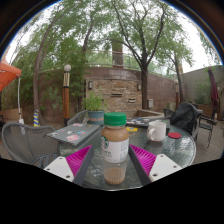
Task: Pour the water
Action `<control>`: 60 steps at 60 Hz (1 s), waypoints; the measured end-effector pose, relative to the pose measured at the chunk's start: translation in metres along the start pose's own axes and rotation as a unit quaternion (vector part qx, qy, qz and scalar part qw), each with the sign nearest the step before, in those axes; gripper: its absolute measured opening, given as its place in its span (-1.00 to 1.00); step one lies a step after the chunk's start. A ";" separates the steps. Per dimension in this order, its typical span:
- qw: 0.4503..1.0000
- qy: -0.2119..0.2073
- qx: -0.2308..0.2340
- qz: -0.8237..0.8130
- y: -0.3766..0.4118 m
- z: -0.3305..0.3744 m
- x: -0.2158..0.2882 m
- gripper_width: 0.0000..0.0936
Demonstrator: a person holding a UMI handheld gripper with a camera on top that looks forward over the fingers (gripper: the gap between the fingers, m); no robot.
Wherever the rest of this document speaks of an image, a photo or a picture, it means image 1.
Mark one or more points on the wall lamp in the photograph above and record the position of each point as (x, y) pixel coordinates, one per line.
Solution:
(139, 87)
(90, 85)

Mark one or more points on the dark laptop with stickers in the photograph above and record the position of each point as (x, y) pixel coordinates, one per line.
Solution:
(146, 120)

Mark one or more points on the globe-topped wooden lamp post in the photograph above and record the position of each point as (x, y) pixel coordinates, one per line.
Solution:
(66, 96)

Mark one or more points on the grey wall utility box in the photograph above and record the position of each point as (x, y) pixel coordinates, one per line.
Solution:
(150, 103)

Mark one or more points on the blue yellow striped bollard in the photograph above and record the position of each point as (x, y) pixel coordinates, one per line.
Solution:
(36, 119)

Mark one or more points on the large forked tree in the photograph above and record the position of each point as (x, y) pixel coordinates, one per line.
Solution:
(144, 90)

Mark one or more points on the white ceramic mug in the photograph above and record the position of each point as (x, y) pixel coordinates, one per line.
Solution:
(157, 131)

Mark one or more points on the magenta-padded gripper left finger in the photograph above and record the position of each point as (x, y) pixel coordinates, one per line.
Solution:
(60, 166)

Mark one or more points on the flat round red coaster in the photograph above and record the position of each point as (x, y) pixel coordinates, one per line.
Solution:
(174, 135)

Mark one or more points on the grey laptop with stickers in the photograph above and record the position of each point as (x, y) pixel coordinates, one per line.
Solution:
(75, 134)

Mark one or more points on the potted green plant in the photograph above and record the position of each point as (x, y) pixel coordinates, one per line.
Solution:
(95, 111)

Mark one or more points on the closed maroon patio umbrella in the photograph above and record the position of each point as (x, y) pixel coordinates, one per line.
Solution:
(213, 90)

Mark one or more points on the green-capped coffee drink bottle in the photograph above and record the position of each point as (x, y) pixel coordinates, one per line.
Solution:
(115, 146)

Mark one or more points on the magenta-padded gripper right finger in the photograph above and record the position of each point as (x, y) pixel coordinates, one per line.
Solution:
(165, 166)

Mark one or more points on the black jacket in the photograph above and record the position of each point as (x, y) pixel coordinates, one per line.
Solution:
(185, 116)

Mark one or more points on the white canopy pole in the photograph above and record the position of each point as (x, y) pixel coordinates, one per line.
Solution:
(19, 103)

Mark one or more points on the chair holding black jacket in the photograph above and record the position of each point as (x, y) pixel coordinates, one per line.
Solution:
(196, 128)

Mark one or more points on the yellow card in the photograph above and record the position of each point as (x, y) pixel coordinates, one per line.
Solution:
(132, 129)

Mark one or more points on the black metal patio chair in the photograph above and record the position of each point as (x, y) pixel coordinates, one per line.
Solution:
(207, 126)

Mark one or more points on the orange canopy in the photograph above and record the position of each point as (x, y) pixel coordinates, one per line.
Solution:
(8, 73)

